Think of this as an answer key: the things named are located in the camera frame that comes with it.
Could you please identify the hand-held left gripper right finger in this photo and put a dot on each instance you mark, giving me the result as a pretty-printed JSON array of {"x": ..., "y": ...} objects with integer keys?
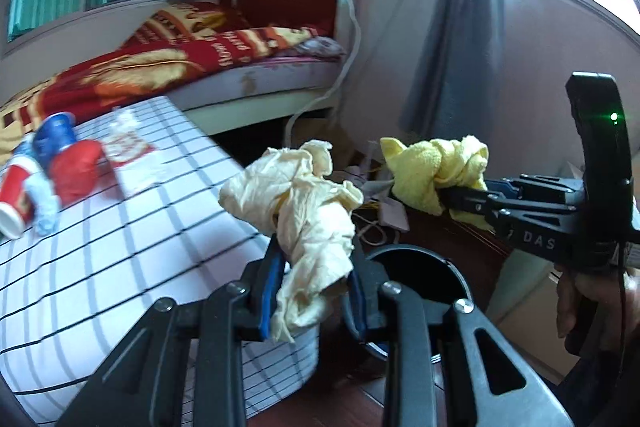
[{"x": 356, "y": 302}]

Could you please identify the cream cloth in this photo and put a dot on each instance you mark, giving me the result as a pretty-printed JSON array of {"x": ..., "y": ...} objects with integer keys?
[{"x": 310, "y": 217}]

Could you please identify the table with white checked cloth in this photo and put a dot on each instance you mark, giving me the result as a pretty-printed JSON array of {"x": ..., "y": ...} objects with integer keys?
[{"x": 165, "y": 227}]

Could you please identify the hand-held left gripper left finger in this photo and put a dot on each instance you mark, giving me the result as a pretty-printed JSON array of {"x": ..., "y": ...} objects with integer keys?
[{"x": 272, "y": 287}]

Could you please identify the grey curtain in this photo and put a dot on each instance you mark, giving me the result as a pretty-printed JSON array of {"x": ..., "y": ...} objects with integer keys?
[{"x": 465, "y": 32}]

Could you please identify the red crumpled cup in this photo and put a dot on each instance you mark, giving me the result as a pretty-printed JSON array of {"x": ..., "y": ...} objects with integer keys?
[{"x": 75, "y": 172}]

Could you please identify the bed with white frame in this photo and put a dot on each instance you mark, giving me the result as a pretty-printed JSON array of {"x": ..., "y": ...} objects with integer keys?
[{"x": 260, "y": 79}]

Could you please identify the blue and white cup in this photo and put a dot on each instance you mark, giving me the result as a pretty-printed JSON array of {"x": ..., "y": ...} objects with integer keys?
[{"x": 55, "y": 139}]

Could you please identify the red paper cup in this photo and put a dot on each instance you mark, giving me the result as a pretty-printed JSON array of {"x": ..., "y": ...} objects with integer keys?
[{"x": 15, "y": 192}]

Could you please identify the person's right hand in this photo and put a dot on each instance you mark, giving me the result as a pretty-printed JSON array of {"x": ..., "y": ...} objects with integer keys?
[{"x": 567, "y": 307}]

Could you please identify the yellow cloth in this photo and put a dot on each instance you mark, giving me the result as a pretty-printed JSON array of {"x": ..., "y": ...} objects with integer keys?
[{"x": 430, "y": 167}]

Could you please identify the light blue crumpled glove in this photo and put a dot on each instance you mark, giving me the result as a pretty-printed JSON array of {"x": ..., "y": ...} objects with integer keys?
[{"x": 44, "y": 204}]

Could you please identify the patterned pillow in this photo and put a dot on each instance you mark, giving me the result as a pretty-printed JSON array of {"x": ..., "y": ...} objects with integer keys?
[{"x": 320, "y": 47}]

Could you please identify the bed with red blanket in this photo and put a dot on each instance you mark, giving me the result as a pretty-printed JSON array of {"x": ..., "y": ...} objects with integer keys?
[{"x": 150, "y": 62}]

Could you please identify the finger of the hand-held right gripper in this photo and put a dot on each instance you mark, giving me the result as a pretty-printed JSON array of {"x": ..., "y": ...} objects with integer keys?
[
  {"x": 540, "y": 191},
  {"x": 475, "y": 203}
]

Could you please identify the black round trash bin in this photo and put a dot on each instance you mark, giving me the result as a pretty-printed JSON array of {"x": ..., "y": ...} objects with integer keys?
[{"x": 420, "y": 267}]

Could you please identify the white and red packet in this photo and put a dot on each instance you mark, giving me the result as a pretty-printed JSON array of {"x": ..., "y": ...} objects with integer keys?
[{"x": 135, "y": 167}]

